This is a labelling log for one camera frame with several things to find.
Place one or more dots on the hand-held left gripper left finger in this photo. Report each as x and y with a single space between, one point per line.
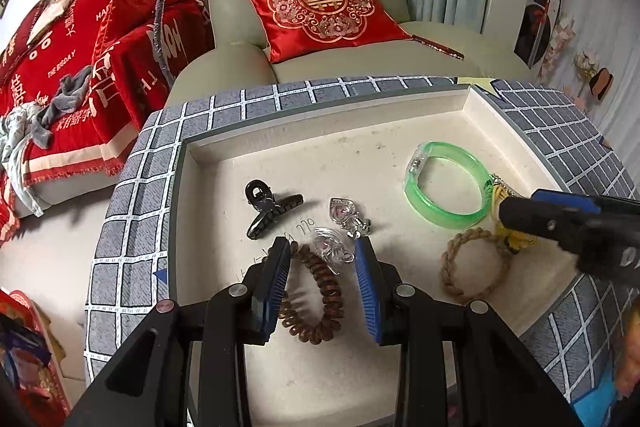
274 287

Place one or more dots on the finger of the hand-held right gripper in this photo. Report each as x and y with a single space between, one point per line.
535 219
575 202

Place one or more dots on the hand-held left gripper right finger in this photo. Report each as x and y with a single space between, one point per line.
367 287

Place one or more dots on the small clear silver clip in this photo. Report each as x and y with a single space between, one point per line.
332 252

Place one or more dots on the black claw hair clip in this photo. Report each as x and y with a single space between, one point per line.
260 219

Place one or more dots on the silver heart hair clip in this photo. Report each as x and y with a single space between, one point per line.
342 209

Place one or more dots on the green translucent bangle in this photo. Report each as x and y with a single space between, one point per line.
425 212

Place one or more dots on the grey tray with white inside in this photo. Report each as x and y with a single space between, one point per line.
325 157

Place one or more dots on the small black orange ornament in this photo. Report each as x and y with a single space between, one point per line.
597 82

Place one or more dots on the blue orange printed cloth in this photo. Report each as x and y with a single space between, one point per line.
620 382

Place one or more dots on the pink flower decoration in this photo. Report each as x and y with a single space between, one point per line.
560 42

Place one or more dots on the white washing machine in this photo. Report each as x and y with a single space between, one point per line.
537 22

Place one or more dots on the red patterned strip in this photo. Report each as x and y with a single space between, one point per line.
440 48

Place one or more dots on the white sofa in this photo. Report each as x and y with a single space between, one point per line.
65 187

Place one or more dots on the red gift box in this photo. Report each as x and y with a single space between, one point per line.
40 392

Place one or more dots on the red embroidered cushion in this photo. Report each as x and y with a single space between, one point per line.
320 7

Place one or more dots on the grey garment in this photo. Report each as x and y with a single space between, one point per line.
65 94

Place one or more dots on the pale crumpled clothes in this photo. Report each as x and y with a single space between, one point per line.
15 132

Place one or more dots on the red fringed pillow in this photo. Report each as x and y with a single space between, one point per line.
117 22

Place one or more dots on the red covered sofa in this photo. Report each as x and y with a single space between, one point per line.
65 57

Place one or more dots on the red pillow with white print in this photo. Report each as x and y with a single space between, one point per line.
20 37

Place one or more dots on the small black picture frame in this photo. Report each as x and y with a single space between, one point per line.
5 2

